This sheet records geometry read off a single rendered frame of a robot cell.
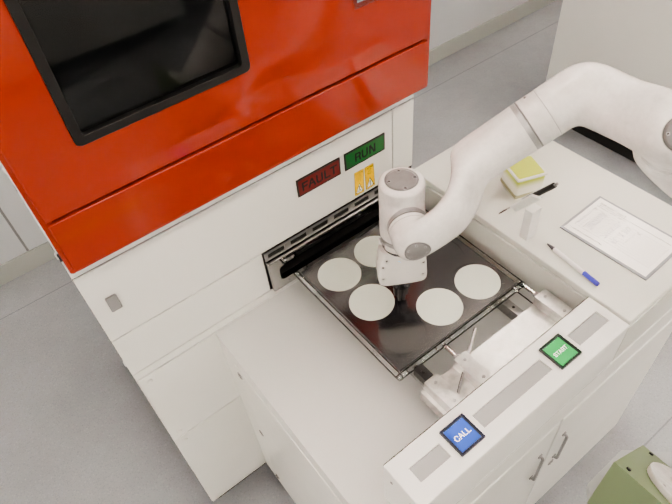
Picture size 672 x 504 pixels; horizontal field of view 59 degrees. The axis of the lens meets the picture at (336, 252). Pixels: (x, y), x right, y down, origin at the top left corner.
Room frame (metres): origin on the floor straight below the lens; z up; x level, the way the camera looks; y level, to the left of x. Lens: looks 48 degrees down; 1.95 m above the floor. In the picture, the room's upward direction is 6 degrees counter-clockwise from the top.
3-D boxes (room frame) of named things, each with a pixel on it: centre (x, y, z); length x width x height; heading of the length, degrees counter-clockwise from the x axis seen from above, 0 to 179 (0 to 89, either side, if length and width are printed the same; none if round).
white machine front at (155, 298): (0.94, 0.13, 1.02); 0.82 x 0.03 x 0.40; 123
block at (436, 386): (0.56, -0.18, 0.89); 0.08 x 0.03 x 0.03; 33
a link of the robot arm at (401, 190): (0.80, -0.13, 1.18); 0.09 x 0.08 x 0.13; 6
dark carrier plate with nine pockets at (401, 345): (0.86, -0.15, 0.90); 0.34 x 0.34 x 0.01; 33
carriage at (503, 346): (0.64, -0.31, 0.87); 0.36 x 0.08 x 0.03; 123
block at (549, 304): (0.73, -0.45, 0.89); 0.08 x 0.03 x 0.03; 33
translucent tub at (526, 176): (1.04, -0.46, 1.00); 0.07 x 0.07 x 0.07; 13
